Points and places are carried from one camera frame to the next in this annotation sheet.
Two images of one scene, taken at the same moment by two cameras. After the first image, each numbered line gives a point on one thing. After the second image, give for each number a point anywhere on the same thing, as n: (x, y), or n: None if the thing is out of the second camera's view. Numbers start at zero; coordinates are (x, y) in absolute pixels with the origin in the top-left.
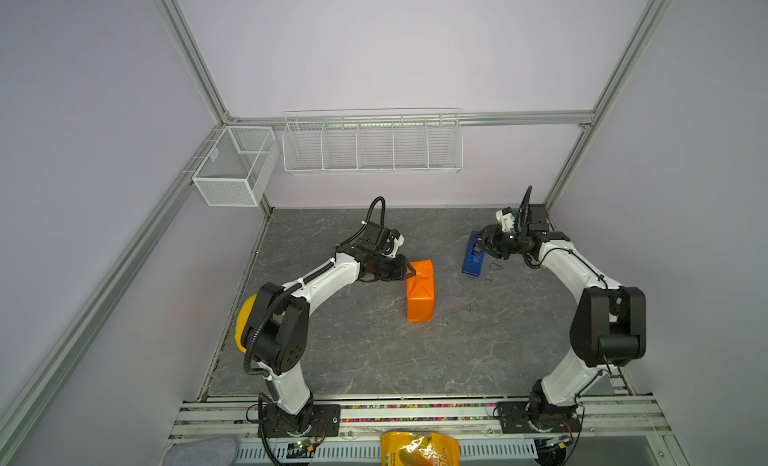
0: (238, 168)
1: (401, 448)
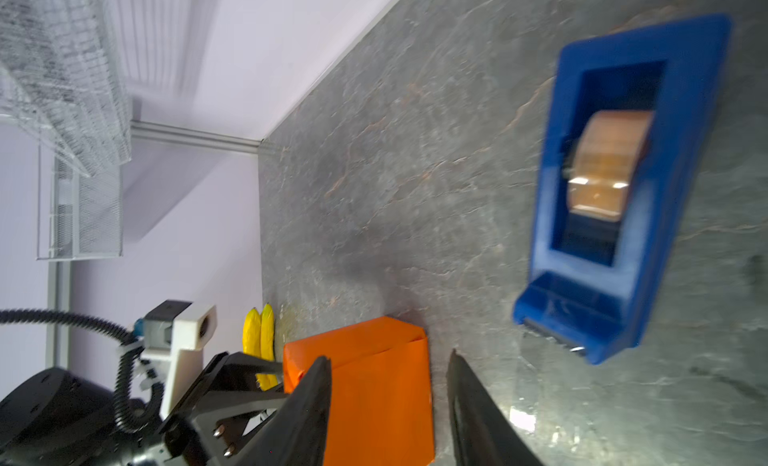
0: (78, 216)
1: None
